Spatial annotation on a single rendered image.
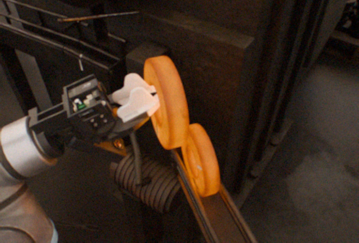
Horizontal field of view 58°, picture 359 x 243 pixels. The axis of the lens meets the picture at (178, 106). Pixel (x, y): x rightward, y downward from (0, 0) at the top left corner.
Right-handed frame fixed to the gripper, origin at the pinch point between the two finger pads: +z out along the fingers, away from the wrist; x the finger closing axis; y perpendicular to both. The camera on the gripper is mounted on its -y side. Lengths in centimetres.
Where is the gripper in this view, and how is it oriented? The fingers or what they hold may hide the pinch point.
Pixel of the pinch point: (163, 94)
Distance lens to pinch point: 54.2
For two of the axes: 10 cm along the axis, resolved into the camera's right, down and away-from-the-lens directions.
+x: -3.4, -6.5, 6.8
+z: 9.1, -4.2, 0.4
